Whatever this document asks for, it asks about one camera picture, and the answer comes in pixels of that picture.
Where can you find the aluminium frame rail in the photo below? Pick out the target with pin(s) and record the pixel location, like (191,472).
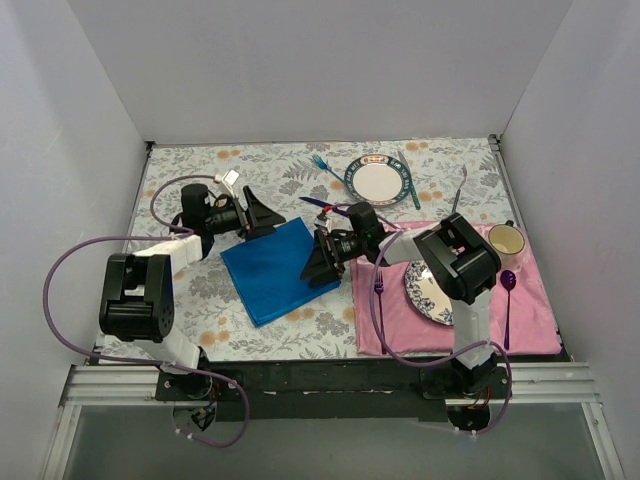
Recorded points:
(120,385)

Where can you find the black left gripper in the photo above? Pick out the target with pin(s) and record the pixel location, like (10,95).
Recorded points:
(247,216)

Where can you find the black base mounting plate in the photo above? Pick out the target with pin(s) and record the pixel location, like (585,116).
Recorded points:
(328,389)

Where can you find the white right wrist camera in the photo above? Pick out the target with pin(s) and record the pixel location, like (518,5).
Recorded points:
(323,221)

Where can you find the blue satin napkin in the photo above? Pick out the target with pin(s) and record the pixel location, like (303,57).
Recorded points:
(266,272)

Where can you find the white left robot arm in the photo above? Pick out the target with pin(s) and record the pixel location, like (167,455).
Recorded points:
(137,303)

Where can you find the purple knife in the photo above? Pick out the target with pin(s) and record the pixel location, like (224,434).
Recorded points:
(316,202)

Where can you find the white plate teal rim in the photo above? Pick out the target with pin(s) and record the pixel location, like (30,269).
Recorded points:
(378,179)

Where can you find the blue fork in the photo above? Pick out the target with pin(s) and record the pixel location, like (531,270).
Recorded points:
(323,165)

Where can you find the purple metallic fork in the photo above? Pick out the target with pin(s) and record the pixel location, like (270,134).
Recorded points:
(379,290)

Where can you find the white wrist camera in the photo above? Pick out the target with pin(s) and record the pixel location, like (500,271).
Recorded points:
(323,221)
(226,183)

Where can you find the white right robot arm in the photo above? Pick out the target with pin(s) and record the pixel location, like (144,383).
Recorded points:
(462,263)

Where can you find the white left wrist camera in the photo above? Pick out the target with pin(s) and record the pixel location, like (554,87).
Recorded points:
(226,183)

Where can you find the teal handled knife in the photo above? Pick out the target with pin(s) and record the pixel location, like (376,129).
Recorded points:
(412,189)

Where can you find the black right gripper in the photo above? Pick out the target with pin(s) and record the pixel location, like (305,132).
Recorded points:
(329,253)

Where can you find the floral tablecloth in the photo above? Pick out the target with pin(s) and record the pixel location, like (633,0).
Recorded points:
(208,308)

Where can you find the purple metallic spoon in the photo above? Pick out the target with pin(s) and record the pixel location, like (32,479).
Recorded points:
(508,281)

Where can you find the cream ceramic mug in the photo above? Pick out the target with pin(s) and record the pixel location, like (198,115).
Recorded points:
(509,243)

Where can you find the blue floral dinner plate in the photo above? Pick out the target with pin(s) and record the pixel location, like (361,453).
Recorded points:
(425,294)

